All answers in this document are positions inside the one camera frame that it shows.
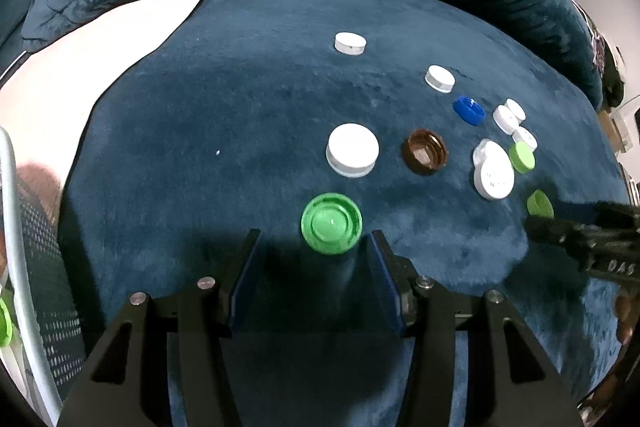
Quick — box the dark clothing pile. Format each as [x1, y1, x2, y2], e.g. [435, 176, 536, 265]
[590, 22, 628, 108]

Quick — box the person's right hand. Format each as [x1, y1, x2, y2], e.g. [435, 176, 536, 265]
[615, 291, 640, 344]

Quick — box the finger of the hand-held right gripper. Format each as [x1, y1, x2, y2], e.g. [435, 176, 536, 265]
[594, 201, 640, 229]
[524, 213, 599, 261]

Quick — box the dark blue plush bed sheet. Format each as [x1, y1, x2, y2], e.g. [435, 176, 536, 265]
[57, 0, 631, 427]

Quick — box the cardboard box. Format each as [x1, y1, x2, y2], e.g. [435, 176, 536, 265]
[597, 94, 640, 158]

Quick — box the lime green bottle cap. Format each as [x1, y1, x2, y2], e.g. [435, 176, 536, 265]
[508, 142, 536, 174]
[526, 189, 555, 219]
[0, 297, 13, 348]

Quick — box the large white bottle cap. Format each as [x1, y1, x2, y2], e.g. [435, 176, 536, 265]
[325, 123, 380, 178]
[473, 144, 516, 201]

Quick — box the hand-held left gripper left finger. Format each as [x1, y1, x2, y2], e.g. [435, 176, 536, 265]
[57, 228, 262, 427]

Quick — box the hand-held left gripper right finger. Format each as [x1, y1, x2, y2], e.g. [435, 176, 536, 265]
[366, 229, 585, 427]

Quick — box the blue bottle cap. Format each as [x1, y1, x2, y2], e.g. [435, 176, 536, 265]
[452, 96, 486, 126]

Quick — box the dark green bottle cap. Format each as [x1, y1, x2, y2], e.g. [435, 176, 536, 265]
[300, 192, 363, 254]

